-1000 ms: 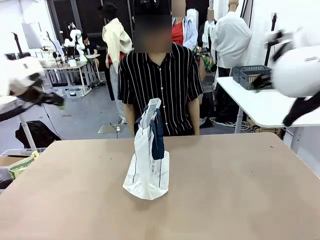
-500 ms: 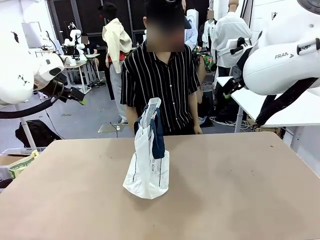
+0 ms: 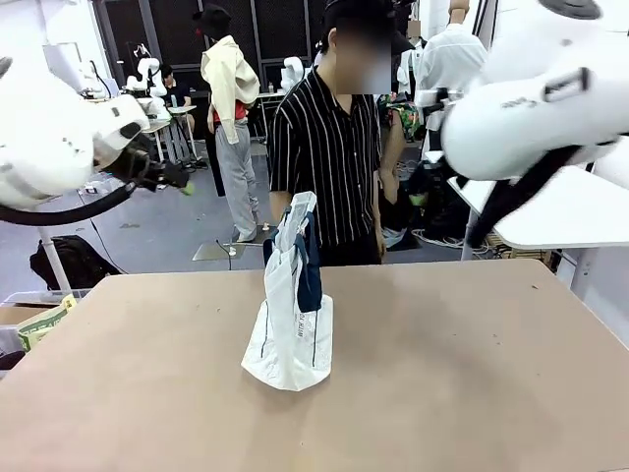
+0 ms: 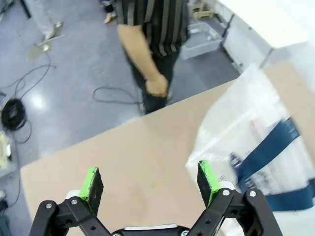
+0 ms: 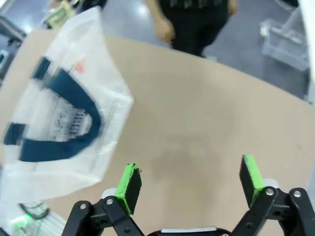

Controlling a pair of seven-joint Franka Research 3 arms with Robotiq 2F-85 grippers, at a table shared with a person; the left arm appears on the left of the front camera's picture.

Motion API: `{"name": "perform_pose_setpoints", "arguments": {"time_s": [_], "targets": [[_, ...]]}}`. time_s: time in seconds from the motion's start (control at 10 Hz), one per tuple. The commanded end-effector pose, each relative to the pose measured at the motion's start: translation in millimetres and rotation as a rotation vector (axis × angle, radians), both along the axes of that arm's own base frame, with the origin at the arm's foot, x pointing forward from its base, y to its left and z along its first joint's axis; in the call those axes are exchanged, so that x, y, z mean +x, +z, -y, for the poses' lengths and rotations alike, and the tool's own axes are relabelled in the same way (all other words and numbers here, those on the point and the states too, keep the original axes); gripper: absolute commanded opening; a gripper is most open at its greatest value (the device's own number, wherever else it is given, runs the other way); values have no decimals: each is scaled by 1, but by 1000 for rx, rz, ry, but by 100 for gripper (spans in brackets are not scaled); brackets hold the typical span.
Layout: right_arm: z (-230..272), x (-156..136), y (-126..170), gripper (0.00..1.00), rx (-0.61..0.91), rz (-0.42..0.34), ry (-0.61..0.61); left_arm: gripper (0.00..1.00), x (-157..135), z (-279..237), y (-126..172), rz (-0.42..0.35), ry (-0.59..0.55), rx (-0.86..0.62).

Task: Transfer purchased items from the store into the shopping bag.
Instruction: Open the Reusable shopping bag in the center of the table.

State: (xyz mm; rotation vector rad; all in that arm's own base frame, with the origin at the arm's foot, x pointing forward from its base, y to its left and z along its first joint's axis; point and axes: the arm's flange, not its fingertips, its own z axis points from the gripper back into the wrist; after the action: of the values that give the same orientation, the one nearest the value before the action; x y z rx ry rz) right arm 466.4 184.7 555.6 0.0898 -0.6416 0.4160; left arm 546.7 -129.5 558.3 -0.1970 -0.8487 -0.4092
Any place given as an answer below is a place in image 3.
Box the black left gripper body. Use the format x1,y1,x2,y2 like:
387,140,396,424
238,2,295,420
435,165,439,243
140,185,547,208
95,135,171,194

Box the white shopping bag navy handles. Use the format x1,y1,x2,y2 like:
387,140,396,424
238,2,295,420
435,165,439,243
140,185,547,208
240,191,336,393

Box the person's left forearm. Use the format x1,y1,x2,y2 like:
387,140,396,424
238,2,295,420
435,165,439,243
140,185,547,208
374,169,387,240

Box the person's right forearm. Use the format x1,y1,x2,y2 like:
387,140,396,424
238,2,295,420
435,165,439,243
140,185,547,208
269,189,295,223

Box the grey trousers on mannequin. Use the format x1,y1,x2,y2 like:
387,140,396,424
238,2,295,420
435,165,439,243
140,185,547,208
214,121,260,243

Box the white background desk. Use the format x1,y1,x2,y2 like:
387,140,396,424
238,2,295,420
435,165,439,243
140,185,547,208
141,103,199,135

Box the metal floor plate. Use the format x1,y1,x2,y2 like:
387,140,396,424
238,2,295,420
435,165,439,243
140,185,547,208
192,240,269,263

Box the seated person in dark shirt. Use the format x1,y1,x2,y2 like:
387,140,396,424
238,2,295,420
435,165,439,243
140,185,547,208
159,63,198,166

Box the cream jacket on mannequin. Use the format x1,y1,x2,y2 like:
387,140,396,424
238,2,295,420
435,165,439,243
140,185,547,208
200,35,261,146

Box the black backpack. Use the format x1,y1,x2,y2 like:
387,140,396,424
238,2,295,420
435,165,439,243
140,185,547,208
29,235,122,292

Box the white stand pole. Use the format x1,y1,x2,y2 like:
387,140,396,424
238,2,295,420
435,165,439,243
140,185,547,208
35,196,73,292

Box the white board panel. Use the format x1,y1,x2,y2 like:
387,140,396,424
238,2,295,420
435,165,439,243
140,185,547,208
42,42,83,95

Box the person in black striped shirt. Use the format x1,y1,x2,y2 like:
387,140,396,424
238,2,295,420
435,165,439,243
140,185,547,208
268,0,417,267

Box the black hat on mannequin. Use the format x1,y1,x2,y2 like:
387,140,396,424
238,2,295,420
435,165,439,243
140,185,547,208
192,3,233,39

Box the clear plastic bin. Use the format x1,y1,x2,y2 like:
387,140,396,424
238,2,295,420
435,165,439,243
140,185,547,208
0,289,94,310

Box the green printed cardboard box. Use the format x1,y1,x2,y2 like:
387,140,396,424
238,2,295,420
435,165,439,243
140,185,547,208
17,294,79,353

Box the person in floral shirt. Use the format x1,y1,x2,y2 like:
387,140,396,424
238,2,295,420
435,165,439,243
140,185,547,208
380,90,424,186

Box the white side table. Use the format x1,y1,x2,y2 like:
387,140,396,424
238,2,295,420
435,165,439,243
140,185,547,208
446,164,629,251

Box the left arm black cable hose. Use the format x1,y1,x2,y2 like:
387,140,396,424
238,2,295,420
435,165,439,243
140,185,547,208
0,180,139,228

